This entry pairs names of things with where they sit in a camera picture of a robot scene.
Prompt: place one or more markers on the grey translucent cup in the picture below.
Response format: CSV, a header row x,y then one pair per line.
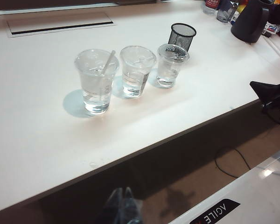
x,y
225,14

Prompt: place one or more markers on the small clear plastic lidded cup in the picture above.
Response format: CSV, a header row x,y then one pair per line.
x,y
166,74

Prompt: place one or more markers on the dark grey jug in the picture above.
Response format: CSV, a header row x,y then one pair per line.
x,y
247,25

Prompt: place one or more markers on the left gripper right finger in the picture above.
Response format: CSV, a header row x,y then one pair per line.
x,y
133,207

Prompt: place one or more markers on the large clear plastic lidded cup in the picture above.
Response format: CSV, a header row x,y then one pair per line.
x,y
93,100

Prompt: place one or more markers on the white paper-wrapped straw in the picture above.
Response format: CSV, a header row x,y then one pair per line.
x,y
109,61

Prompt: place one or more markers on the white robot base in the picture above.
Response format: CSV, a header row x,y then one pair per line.
x,y
259,198

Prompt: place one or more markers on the brown desk partition panel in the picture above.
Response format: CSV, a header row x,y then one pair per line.
x,y
37,3

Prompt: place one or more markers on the white rod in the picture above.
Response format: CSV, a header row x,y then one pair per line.
x,y
276,49

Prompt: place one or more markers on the black mesh pen holder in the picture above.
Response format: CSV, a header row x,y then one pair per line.
x,y
180,38

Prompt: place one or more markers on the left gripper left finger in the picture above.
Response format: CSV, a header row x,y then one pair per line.
x,y
115,207

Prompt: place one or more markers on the medium clear plastic lidded cup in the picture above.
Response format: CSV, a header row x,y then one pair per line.
x,y
134,86

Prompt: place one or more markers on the red-label water bottle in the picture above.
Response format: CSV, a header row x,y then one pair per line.
x,y
211,4

